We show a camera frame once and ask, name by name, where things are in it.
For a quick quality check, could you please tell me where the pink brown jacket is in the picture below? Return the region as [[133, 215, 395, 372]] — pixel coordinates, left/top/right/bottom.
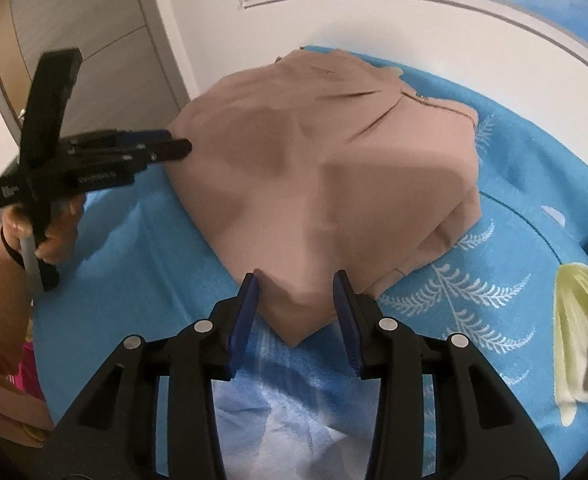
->
[[166, 49, 482, 346]]

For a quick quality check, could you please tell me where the person left hand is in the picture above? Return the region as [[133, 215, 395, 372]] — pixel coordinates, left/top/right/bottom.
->
[[2, 194, 87, 266]]

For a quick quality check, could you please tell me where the grey wardrobe door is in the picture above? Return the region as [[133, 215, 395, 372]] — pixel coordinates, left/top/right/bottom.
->
[[0, 0, 189, 139]]

